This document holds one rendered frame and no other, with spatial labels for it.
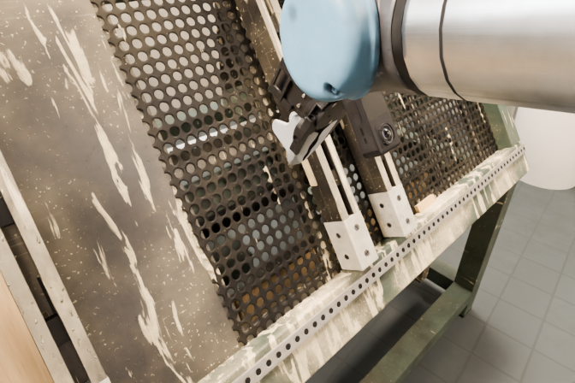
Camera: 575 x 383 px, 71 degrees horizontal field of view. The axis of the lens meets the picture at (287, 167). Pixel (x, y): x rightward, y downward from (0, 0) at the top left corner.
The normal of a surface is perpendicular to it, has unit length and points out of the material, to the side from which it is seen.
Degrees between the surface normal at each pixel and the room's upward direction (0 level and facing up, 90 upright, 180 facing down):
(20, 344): 57
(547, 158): 94
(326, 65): 90
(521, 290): 0
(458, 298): 0
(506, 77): 114
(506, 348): 0
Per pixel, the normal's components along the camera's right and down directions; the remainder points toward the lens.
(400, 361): 0.00, -0.85
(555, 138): -0.55, 0.48
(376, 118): 0.63, -0.17
